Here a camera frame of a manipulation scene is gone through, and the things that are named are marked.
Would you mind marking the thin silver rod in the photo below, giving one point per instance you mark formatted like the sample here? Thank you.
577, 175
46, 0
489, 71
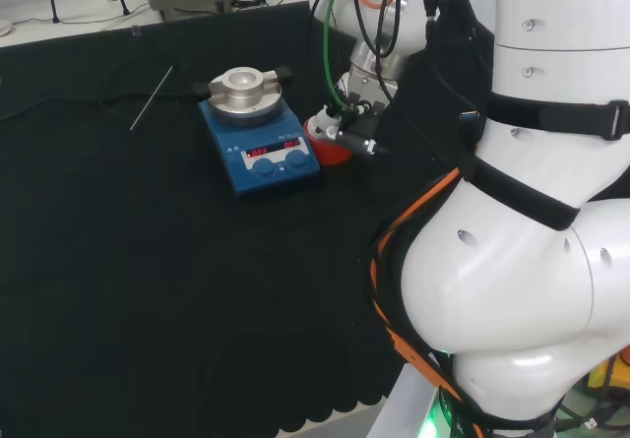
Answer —
150, 101

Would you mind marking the heater with blue base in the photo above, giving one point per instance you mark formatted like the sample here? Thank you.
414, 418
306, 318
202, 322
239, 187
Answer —
261, 172

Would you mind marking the yellow stop button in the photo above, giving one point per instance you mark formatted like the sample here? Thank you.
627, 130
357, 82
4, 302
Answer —
603, 376

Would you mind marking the black cloth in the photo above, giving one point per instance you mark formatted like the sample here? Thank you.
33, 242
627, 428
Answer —
147, 285

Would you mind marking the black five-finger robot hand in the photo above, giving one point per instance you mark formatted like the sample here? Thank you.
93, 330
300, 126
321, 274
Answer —
361, 123

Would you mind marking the grey metal base plate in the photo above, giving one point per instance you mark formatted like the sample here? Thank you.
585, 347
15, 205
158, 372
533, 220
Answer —
398, 408

